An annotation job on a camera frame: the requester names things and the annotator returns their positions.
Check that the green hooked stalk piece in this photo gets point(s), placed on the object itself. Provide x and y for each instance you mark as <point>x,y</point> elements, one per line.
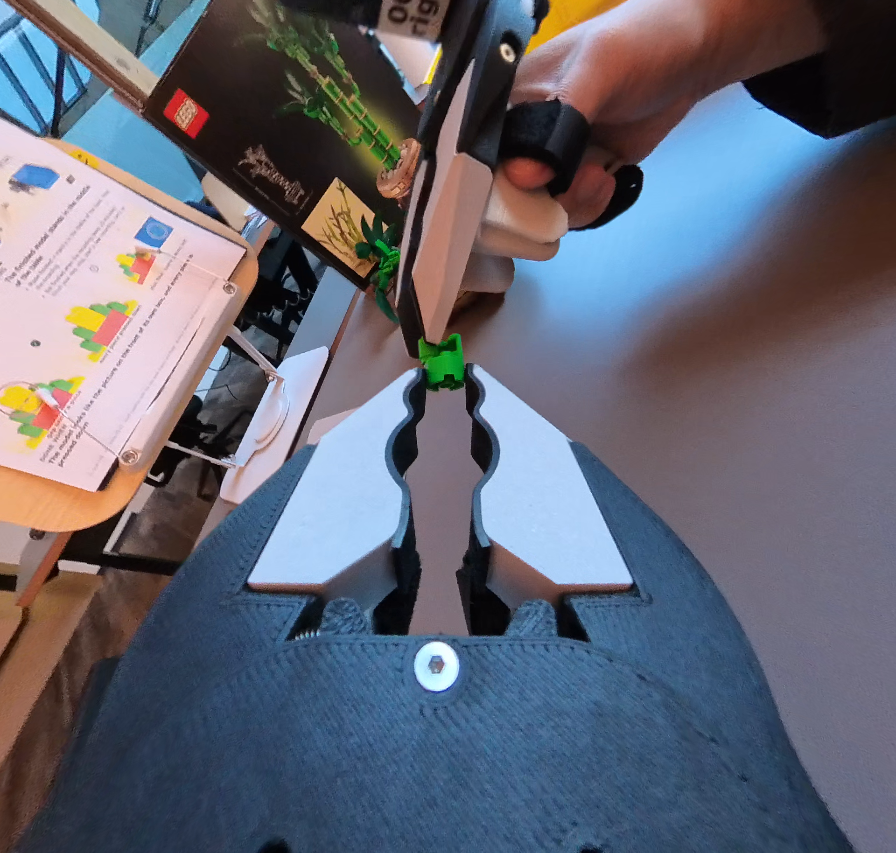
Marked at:
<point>441,366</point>

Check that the light wooden board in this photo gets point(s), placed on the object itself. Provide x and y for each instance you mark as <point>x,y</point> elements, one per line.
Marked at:
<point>56,510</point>

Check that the black bamboo toy set box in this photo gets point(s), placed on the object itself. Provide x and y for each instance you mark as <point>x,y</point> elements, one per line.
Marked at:
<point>245,62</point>

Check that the green toy bamboo leaves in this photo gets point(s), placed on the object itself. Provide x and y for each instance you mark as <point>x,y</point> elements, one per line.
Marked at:
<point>381,251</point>

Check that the wooden post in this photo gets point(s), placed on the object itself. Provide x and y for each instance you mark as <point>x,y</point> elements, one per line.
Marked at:
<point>70,27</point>

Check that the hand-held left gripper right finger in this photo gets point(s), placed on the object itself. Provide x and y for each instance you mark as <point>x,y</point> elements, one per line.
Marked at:
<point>553,517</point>

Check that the beige drawer cabinet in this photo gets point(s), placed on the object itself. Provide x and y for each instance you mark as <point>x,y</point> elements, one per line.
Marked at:
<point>35,671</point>

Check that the grey desk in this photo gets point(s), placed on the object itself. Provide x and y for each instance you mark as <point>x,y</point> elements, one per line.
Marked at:
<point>700,412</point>

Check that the person's right forearm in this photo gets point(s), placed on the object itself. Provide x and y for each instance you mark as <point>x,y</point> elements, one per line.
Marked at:
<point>840,41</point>

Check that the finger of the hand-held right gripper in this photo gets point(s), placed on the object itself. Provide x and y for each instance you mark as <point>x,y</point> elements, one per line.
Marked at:
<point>455,237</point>
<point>409,293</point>

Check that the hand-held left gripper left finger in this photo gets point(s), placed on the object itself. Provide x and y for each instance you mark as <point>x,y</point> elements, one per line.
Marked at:
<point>336,517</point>

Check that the person's right hand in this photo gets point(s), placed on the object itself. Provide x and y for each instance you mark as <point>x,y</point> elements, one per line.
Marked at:
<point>665,62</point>

